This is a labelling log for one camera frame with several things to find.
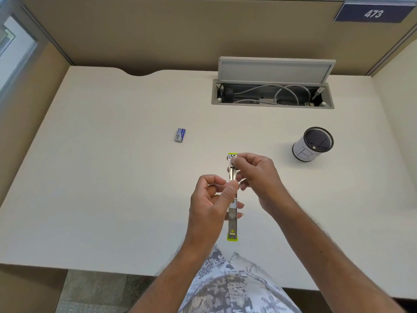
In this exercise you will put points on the dark blue number sign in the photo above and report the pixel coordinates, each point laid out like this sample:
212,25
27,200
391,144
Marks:
371,13

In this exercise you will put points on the person's right forearm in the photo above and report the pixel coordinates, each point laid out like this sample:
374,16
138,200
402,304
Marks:
332,264

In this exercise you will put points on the beige partition with metal rail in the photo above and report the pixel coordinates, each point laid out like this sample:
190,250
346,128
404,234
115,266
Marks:
130,32

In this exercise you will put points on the person's left forearm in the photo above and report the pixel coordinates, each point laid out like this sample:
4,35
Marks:
169,283

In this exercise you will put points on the grey white patterned shirt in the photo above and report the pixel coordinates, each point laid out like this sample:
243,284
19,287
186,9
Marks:
234,290

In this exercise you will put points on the blue staples box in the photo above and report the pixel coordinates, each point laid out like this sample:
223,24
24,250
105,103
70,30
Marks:
180,135

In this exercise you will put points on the person's right hand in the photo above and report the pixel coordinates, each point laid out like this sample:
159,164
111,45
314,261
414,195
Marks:
264,182

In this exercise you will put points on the person's left hand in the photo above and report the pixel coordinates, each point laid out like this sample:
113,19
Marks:
205,215

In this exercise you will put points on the green and silver stapler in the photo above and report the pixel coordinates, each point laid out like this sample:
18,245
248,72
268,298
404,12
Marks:
232,229

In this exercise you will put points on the white black mesh pen holder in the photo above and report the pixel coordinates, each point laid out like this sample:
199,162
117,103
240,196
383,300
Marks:
303,153

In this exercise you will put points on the beige partition with glass window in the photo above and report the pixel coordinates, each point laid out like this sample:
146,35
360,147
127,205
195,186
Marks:
29,110

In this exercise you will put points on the cream cubicle partition panel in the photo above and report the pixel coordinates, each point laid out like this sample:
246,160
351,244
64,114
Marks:
400,120

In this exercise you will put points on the black power adapter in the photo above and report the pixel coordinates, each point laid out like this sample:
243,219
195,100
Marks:
229,94

